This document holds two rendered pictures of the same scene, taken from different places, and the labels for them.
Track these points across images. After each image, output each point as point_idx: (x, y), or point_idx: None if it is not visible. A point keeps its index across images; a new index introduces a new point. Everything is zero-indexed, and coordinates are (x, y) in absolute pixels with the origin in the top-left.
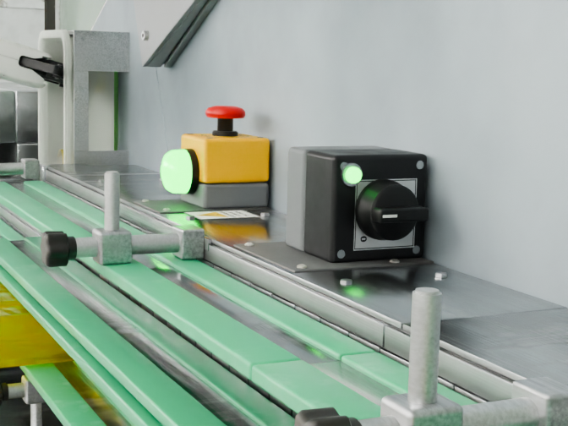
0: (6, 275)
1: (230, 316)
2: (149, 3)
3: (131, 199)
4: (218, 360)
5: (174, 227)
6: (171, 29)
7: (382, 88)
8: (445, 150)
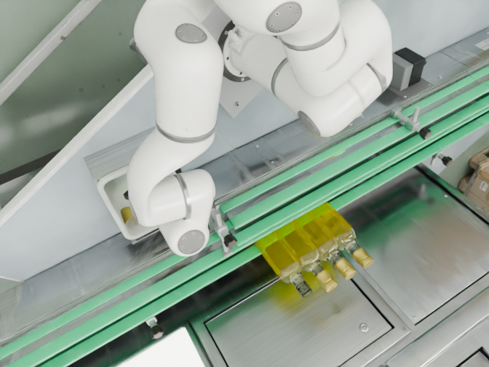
0: (284, 221)
1: (452, 97)
2: (235, 89)
3: (323, 140)
4: None
5: (396, 111)
6: (262, 88)
7: None
8: (408, 42)
